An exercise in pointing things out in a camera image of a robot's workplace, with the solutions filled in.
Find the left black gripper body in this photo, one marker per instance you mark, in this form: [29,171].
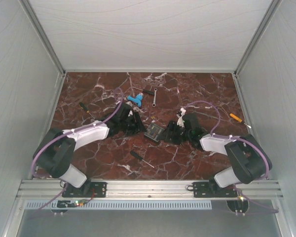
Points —
[129,126]

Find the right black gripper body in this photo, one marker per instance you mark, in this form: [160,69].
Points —
[179,133]

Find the black fuse box base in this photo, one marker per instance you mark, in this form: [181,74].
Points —
[153,133]

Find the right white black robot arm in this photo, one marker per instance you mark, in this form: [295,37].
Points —
[248,160]

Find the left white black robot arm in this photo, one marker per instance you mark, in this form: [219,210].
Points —
[56,150]

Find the small black screwdriver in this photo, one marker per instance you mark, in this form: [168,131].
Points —
[137,156]

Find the silver combination wrench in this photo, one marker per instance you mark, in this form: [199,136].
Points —
[154,97]

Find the blue plastic fitting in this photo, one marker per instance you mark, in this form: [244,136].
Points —
[137,100]

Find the black yellow screwdriver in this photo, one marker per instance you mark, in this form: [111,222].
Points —
[84,107]

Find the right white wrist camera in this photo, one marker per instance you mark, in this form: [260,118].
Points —
[180,114]

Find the black handled screwdriver top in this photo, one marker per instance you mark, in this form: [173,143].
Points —
[145,91]

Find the orange handled screwdriver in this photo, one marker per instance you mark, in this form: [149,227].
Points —
[239,120]

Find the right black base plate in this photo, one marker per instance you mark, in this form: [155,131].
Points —
[204,189]

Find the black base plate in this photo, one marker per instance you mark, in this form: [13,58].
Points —
[87,190]
[204,189]

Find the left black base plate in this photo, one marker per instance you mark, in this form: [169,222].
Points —
[87,190]

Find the grey slotted cable duct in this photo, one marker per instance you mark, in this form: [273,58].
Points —
[125,205]

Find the aluminium mounting rail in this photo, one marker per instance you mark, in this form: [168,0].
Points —
[143,189]

